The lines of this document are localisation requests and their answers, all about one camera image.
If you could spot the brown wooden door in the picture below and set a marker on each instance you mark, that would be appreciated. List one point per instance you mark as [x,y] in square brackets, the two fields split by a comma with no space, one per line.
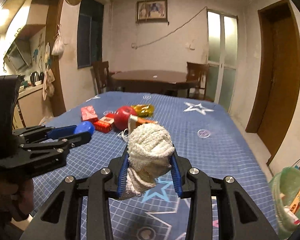
[279,78]

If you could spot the yellow foil wrapper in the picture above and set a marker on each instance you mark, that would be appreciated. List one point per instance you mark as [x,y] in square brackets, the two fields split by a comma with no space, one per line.
[143,110]

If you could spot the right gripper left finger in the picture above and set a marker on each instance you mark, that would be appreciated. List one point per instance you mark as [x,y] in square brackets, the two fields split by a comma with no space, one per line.
[60,216]

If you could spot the white hanging bag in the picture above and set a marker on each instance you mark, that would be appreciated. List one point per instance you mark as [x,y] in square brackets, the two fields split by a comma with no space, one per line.
[58,46]

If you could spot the white cloth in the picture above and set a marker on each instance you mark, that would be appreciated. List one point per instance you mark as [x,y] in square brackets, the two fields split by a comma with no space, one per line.
[149,148]

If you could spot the blue bottle cap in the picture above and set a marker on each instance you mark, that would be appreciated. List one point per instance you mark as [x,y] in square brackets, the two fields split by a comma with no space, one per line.
[85,126]

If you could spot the orange white snack wrapper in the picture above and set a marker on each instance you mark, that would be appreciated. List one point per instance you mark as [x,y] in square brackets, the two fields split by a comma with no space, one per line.
[135,121]

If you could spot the wooden chair by glass door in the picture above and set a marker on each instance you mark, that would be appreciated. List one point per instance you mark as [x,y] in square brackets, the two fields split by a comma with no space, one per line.
[197,73]

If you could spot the pink drink carton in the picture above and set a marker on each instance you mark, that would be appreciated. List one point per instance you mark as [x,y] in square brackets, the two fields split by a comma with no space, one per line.
[88,114]

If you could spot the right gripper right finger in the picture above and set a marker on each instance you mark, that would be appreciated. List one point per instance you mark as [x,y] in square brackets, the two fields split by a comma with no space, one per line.
[204,198]

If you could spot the frosted glass door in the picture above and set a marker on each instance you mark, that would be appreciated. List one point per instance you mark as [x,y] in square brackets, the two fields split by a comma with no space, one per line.
[222,57]

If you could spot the dark wooden dining table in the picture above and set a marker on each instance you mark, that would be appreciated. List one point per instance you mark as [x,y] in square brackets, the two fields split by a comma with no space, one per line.
[163,82]

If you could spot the red apple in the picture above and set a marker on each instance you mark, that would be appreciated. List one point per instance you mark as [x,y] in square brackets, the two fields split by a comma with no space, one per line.
[121,117]

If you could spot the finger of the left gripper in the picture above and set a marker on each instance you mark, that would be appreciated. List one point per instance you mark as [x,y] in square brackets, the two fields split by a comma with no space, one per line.
[60,146]
[41,133]

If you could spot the blue star-patterned tablecloth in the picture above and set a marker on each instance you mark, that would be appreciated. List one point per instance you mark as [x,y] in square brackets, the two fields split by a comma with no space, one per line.
[202,132]

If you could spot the green lined trash bin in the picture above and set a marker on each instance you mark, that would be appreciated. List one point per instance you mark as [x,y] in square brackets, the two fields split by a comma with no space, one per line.
[284,187]

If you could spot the framed wall picture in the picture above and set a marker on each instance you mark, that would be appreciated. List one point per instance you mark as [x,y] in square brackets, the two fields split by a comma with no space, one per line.
[151,11]

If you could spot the red cigarette box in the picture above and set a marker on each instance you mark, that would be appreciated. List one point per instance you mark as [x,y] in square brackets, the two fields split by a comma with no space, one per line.
[105,124]

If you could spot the person's left hand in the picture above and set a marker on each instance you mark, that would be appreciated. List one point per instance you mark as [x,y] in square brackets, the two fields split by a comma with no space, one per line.
[17,199]

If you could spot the wooden chair by window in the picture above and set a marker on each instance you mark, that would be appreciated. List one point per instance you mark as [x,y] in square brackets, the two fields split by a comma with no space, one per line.
[102,75]

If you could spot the dark window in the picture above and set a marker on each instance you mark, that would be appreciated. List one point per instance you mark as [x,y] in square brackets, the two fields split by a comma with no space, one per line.
[89,33]

